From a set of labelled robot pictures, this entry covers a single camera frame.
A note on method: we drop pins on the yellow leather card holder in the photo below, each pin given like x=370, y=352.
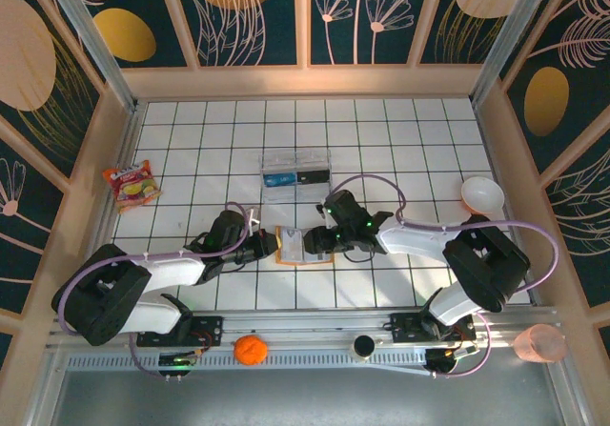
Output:
x=291, y=245

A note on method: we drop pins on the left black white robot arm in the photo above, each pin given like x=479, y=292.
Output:
x=109, y=297

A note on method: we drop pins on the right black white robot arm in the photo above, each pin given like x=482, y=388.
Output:
x=486, y=264

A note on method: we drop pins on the black card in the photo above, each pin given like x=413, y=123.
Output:
x=313, y=176

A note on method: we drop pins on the blue card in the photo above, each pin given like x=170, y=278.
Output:
x=278, y=179

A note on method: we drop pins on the clear acrylic card box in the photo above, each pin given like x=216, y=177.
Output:
x=295, y=159

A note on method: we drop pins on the orange ball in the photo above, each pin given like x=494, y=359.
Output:
x=250, y=350

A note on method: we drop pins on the red snack packet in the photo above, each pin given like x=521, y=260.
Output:
x=131, y=185

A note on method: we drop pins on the white bowl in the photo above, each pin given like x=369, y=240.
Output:
x=481, y=195

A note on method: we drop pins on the small black controller board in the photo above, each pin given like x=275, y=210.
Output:
x=176, y=360
x=443, y=359

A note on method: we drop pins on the pink plastic cup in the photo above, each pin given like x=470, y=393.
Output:
x=541, y=342

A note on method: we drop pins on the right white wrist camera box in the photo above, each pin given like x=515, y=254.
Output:
x=320, y=206

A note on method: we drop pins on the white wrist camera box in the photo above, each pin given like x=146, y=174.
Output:
x=320, y=206
x=252, y=216

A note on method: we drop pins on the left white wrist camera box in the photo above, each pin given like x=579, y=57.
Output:
x=252, y=216

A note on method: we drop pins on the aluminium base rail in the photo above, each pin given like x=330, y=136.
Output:
x=310, y=323

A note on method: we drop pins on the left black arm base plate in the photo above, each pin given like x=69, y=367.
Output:
x=209, y=330

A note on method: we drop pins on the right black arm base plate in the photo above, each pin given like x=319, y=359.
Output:
x=405, y=328

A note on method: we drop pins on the aluminium corner post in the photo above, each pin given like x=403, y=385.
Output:
x=98, y=49
x=509, y=40

